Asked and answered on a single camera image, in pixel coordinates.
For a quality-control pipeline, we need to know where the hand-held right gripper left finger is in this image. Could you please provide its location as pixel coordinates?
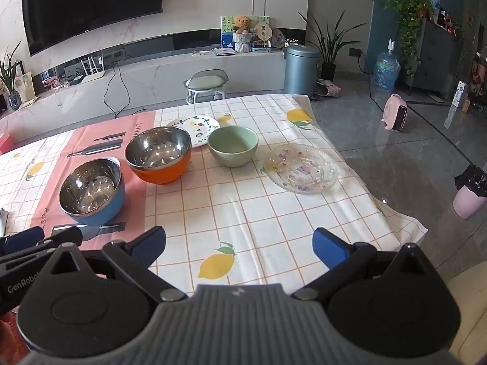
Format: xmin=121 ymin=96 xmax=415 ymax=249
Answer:
xmin=38 ymin=226 xmax=188 ymax=303

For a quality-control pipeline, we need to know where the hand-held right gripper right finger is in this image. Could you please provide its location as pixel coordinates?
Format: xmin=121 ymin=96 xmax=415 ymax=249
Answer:
xmin=291 ymin=227 xmax=436 ymax=301

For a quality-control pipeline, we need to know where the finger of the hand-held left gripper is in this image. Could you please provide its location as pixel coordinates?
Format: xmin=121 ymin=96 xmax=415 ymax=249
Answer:
xmin=0 ymin=227 xmax=83 ymax=274
xmin=0 ymin=226 xmax=45 ymax=256

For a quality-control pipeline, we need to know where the blue steel bowl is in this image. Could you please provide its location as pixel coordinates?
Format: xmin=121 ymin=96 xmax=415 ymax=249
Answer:
xmin=59 ymin=158 xmax=125 ymax=226

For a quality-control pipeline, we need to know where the clear glass flowered plate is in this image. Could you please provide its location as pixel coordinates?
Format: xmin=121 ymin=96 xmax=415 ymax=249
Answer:
xmin=264 ymin=144 xmax=339 ymax=194

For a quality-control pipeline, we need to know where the orange steel bowl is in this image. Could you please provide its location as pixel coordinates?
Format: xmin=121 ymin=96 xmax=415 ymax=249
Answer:
xmin=125 ymin=125 xmax=192 ymax=185

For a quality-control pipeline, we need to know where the green ceramic bowl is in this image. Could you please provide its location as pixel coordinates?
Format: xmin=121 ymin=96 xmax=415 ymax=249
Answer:
xmin=207 ymin=125 xmax=259 ymax=168

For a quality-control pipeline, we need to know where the white fruit-printed plate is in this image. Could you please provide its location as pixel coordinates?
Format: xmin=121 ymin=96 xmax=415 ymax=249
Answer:
xmin=165 ymin=115 xmax=221 ymax=148

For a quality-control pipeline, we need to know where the plant in blue vase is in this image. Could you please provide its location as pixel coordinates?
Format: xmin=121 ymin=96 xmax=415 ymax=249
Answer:
xmin=0 ymin=40 xmax=23 ymax=112

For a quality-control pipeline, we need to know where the pink waste bin black bag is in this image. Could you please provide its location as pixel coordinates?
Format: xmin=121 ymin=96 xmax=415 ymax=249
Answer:
xmin=453 ymin=163 xmax=487 ymax=220

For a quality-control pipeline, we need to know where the pink space heater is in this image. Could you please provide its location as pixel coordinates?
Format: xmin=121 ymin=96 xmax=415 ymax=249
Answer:
xmin=381 ymin=93 xmax=408 ymax=133

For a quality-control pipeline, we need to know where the portrait drawing card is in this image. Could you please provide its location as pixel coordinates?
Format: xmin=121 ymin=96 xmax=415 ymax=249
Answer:
xmin=15 ymin=71 xmax=37 ymax=101

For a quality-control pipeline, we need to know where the white router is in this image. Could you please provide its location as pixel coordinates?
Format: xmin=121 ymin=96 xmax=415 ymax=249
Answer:
xmin=82 ymin=55 xmax=109 ymax=83

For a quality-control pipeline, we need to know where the white marble media console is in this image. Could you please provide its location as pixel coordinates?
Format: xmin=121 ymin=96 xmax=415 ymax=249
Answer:
xmin=0 ymin=51 xmax=290 ymax=130

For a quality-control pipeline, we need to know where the white stool with green seat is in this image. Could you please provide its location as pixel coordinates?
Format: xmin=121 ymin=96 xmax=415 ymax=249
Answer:
xmin=184 ymin=69 xmax=229 ymax=105

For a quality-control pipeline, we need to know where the grey-blue trash can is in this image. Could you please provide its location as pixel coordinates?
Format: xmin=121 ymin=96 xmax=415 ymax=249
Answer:
xmin=283 ymin=43 xmax=321 ymax=97

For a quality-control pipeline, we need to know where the blue water jug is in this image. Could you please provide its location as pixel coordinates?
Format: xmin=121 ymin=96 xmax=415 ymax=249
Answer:
xmin=371 ymin=39 xmax=401 ymax=92

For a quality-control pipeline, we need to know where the tall white box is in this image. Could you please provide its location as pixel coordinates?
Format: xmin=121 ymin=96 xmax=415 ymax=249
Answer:
xmin=444 ymin=81 xmax=469 ymax=130

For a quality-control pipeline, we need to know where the long-leaf potted plant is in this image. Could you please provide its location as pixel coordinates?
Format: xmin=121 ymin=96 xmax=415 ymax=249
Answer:
xmin=299 ymin=9 xmax=368 ymax=82

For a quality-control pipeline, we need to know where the grey drawer cabinet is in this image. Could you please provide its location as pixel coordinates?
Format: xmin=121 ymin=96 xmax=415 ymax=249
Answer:
xmin=411 ymin=19 xmax=463 ymax=97

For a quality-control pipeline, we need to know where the green and blue painting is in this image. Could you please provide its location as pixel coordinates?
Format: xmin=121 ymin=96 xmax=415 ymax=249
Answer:
xmin=221 ymin=15 xmax=271 ymax=50

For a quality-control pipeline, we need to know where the round paper fan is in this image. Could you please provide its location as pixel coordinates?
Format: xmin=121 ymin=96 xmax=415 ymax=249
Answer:
xmin=254 ymin=22 xmax=275 ymax=42

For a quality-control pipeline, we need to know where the brown teddy bear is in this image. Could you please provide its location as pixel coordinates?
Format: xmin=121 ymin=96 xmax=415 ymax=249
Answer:
xmin=230 ymin=15 xmax=254 ymax=53

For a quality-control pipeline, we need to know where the trailing pothos plant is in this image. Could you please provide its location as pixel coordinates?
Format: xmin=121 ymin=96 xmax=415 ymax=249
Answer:
xmin=375 ymin=0 xmax=432 ymax=77

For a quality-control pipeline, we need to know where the black power cable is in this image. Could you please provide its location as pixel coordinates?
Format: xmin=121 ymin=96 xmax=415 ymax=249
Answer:
xmin=104 ymin=59 xmax=147 ymax=118

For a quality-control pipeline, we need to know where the black wall television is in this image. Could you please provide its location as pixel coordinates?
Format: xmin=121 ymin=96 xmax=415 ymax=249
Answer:
xmin=21 ymin=0 xmax=163 ymax=57

